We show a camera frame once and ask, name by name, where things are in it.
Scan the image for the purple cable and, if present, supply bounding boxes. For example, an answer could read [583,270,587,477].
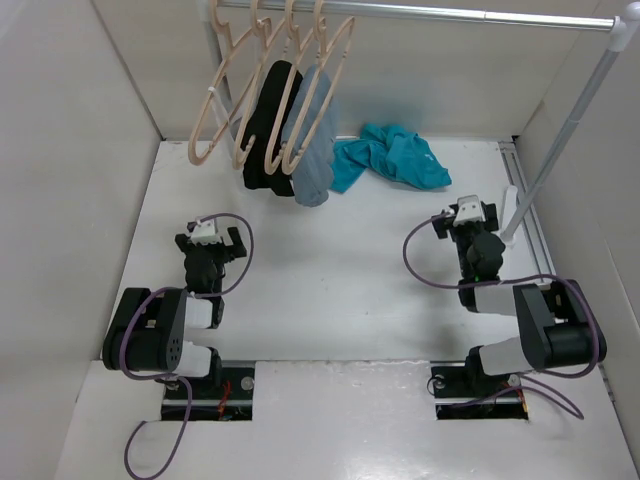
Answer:
[122,212,255,479]
[402,211,601,421]

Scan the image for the black hanging garment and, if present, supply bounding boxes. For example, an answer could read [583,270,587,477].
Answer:
[241,60,294,197]

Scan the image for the grey blue hanging garment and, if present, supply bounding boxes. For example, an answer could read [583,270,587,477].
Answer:
[281,65,339,207]

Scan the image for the teal t shirt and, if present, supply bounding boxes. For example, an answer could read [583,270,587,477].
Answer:
[331,124,452,193]

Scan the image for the aluminium rail right edge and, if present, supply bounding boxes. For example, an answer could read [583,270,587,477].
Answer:
[497,140,557,279]

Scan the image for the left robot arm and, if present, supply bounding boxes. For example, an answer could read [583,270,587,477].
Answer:
[102,221,247,397]

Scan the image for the beige plastic hanger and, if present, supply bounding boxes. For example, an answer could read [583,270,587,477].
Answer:
[280,0,356,176]

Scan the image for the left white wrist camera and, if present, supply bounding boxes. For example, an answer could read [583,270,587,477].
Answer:
[187,219,221,245]

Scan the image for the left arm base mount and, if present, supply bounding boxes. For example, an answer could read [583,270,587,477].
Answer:
[160,361,256,422]

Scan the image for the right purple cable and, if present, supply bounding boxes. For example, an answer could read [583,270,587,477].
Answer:
[402,211,601,421]

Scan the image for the beige hanger far left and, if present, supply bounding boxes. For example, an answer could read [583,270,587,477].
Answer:
[187,1,257,166]

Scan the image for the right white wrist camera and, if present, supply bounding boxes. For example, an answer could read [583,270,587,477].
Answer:
[453,195,486,227]

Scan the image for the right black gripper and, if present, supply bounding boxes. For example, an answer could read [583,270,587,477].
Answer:
[432,202,498,278]

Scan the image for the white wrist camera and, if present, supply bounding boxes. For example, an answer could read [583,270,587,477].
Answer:
[453,195,486,227]
[187,219,221,245]

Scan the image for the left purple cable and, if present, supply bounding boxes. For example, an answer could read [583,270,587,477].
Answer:
[122,212,255,479]

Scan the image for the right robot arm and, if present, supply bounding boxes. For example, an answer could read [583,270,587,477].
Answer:
[433,196,607,398]

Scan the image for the metal clothes rack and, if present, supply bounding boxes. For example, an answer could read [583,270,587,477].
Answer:
[197,0,640,246]

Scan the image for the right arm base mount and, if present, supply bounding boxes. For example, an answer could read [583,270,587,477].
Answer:
[427,363,529,421]

